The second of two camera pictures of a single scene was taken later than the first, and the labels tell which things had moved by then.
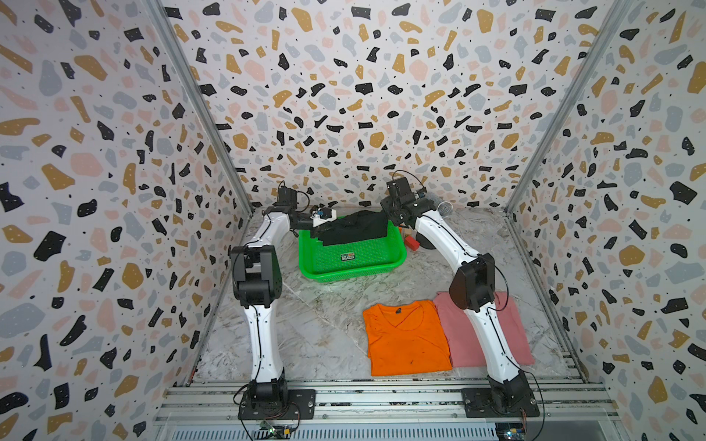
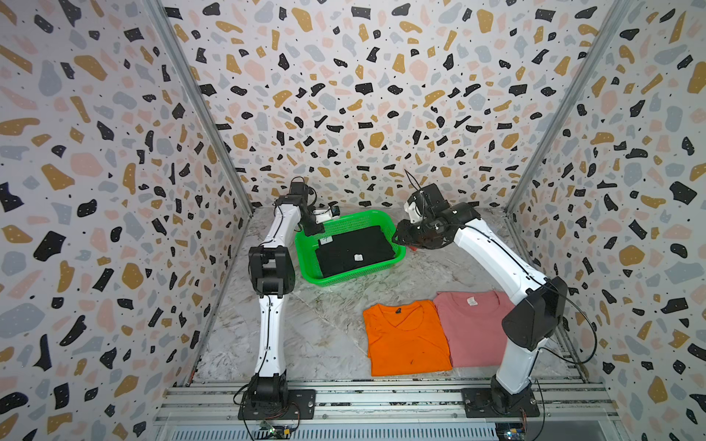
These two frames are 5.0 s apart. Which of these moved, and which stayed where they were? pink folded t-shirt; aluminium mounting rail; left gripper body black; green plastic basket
Moved: green plastic basket
Stayed: aluminium mounting rail; left gripper body black; pink folded t-shirt
